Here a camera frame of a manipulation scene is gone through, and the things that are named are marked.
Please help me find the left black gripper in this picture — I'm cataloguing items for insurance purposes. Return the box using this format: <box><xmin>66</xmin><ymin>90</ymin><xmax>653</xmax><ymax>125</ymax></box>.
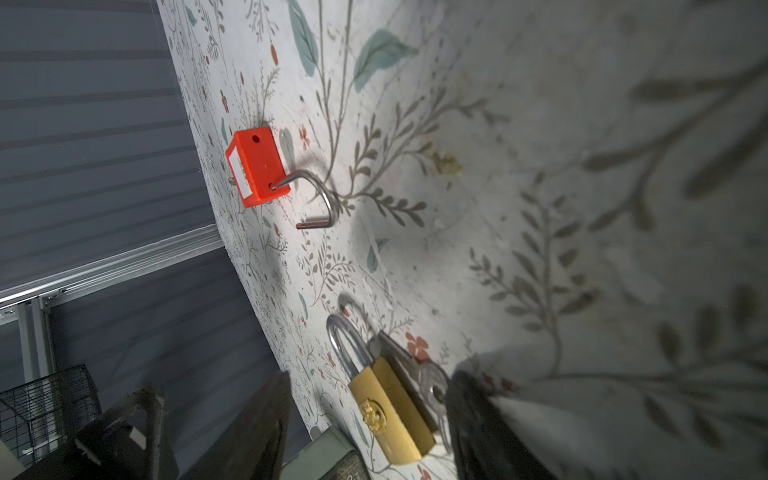
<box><xmin>17</xmin><ymin>386</ymin><xmax>179</xmax><ymax>479</ymax></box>

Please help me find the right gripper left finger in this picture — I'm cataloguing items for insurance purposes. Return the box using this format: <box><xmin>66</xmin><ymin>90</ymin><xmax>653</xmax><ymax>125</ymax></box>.
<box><xmin>182</xmin><ymin>371</ymin><xmax>292</xmax><ymax>480</ymax></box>

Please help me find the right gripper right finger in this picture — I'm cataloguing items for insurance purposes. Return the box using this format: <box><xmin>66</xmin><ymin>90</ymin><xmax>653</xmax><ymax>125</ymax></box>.
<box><xmin>446</xmin><ymin>371</ymin><xmax>554</xmax><ymax>480</ymax></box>

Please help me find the silver key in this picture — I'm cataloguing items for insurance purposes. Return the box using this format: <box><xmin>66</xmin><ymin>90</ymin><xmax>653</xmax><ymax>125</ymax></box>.
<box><xmin>333</xmin><ymin>295</ymin><xmax>453</xmax><ymax>453</ymax></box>

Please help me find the brass padlock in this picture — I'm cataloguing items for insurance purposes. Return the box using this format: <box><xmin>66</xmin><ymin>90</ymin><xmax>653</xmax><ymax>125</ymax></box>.
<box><xmin>326</xmin><ymin>314</ymin><xmax>436</xmax><ymax>465</ymax></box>

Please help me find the red padlock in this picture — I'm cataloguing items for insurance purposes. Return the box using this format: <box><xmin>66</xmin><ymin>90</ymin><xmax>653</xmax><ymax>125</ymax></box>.
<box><xmin>225</xmin><ymin>127</ymin><xmax>339</xmax><ymax>230</ymax></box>

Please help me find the black wire basket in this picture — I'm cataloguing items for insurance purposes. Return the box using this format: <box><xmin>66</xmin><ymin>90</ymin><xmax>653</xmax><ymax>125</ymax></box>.
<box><xmin>1</xmin><ymin>364</ymin><xmax>102</xmax><ymax>468</ymax></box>

